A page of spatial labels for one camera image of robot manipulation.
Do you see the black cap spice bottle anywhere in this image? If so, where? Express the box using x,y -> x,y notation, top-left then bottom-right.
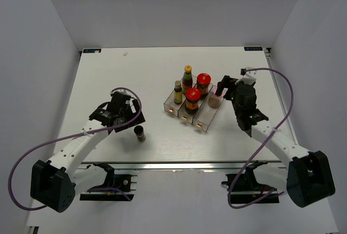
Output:
133,125 -> 146,142

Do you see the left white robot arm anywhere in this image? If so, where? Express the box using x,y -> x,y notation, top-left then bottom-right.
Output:
30,87 -> 145,213

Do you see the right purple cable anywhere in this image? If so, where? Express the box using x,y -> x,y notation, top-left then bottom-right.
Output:
227,67 -> 294,209

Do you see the purple cable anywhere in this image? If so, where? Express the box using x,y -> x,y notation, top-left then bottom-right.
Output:
227,67 -> 294,209
8,87 -> 143,212

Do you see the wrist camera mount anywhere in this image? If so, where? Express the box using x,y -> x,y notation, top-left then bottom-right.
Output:
235,67 -> 257,85
110,87 -> 130,96

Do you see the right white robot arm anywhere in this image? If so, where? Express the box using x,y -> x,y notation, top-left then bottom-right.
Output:
216,75 -> 336,207

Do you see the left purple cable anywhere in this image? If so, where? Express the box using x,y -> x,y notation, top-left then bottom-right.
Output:
8,87 -> 143,212

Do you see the aluminium table rail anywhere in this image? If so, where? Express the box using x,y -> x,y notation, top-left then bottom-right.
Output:
78,160 -> 288,172

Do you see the blue corner label left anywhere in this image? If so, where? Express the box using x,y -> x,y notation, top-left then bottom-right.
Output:
82,48 -> 101,54

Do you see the clear three-slot organizer tray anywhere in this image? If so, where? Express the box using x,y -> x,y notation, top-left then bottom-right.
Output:
164,83 -> 227,132

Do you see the blue corner label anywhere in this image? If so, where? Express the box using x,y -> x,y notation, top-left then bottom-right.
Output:
82,48 -> 101,54
244,46 -> 263,52

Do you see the pink cap spice bottle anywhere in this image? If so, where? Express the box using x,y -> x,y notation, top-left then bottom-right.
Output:
208,86 -> 223,109

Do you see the small yellow label bottle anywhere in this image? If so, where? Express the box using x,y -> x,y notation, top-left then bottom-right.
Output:
174,80 -> 183,105

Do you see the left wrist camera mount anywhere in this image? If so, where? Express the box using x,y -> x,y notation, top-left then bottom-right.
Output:
110,87 -> 130,96

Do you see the green label sauce bottle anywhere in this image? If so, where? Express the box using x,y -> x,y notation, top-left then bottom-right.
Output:
182,65 -> 193,94

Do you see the red lid jar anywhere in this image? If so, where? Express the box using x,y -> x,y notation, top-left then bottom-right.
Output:
185,88 -> 201,114
196,73 -> 211,99

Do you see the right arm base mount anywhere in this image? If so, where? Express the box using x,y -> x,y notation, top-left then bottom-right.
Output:
231,161 -> 280,205

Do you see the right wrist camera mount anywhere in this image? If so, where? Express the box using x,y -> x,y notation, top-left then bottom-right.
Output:
235,67 -> 257,85

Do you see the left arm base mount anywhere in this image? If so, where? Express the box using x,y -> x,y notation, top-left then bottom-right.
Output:
79,162 -> 137,201

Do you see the blue corner label right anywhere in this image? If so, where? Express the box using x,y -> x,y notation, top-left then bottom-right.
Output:
244,46 -> 263,52

